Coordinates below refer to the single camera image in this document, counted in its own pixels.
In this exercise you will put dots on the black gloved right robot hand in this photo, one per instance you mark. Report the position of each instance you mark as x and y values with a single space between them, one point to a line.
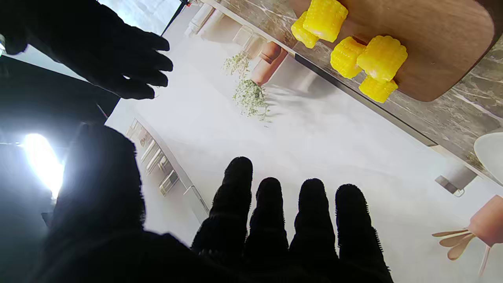
86 43

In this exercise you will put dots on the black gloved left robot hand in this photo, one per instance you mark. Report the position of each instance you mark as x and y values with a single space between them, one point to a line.
98 204

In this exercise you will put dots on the yellow corn chunk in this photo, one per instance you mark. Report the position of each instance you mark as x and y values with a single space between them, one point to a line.
325 19
344 59
377 89
304 35
381 57

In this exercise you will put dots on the black tripod stand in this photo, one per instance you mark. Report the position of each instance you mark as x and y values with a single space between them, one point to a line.
175 15

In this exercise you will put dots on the printed kitchen scene backdrop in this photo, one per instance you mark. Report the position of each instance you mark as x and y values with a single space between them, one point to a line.
314 157

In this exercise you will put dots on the brown wooden cutting board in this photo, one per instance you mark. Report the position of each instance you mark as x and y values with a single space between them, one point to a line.
432 47

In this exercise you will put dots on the white round plate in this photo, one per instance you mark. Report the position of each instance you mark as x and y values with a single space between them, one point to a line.
493 153

